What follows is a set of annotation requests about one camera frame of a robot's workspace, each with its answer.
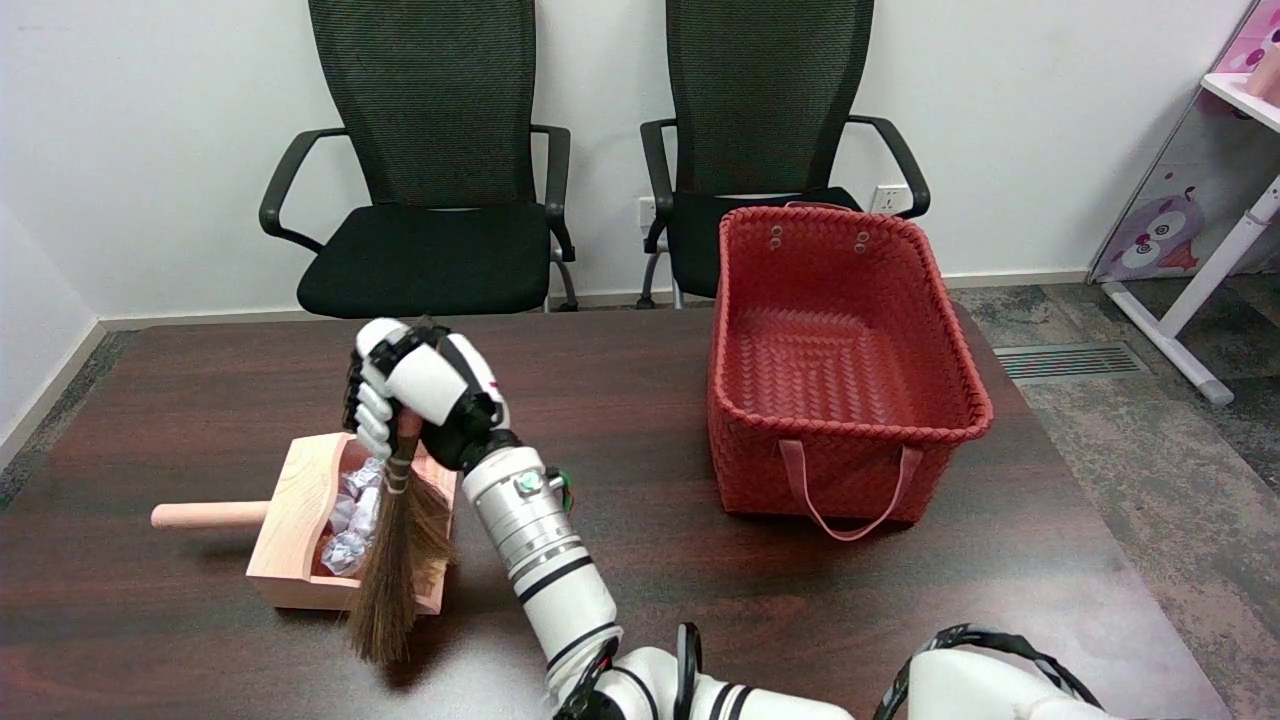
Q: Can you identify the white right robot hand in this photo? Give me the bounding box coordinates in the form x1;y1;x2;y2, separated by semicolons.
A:
343;317;521;473

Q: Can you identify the brown straw hand broom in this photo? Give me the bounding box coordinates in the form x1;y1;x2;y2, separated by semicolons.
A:
347;410;456;666

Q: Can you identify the wooden dustpan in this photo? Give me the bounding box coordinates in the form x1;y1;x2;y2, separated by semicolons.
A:
150;431;461;615

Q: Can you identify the black mesh office chair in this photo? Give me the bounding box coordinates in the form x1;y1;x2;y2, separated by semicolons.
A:
258;0;579;319
640;0;931;309

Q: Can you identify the red woven basket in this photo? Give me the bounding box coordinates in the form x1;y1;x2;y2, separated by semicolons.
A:
708;205;994;543

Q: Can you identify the metal floor vent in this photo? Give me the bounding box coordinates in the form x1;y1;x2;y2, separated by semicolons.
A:
993;343;1151;383

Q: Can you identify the owl print side panel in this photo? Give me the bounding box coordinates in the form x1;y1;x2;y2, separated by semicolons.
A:
1088;88;1280;284

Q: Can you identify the pink printed back panel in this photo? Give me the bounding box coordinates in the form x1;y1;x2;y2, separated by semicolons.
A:
1212;0;1280;76

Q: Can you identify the black cable bundle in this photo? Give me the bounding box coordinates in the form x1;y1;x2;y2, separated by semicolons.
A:
555;622;706;720

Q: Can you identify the black braided cable sleeve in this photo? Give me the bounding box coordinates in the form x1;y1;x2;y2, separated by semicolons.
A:
873;623;1106;720

